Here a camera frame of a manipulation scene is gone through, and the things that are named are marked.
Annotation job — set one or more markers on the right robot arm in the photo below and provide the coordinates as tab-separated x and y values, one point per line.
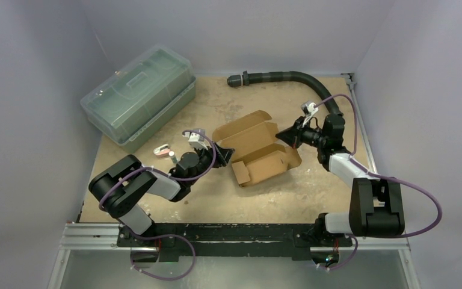
376	208

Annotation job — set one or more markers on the clear plastic storage box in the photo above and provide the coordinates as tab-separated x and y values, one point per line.
140	98

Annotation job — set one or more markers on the brown cardboard box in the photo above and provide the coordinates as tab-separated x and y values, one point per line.
258	155

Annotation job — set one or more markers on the aluminium frame profile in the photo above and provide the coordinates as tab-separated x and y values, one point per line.
103	236

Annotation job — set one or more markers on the pink white small tool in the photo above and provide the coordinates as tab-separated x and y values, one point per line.
162	151

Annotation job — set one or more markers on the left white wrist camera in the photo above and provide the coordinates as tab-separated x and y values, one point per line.
196	139

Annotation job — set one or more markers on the small green white vial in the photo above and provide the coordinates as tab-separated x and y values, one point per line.
173	157

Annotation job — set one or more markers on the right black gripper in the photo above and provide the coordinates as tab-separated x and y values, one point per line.
298	133

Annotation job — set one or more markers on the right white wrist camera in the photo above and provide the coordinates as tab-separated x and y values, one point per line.
309	109

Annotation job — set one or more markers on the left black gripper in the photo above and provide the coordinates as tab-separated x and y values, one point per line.
222	155

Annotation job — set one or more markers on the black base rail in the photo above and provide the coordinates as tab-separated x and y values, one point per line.
297	241

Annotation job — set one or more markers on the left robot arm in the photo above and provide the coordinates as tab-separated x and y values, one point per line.
120	187

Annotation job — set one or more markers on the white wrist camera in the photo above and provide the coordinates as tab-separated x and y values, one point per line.
309	109
196	139

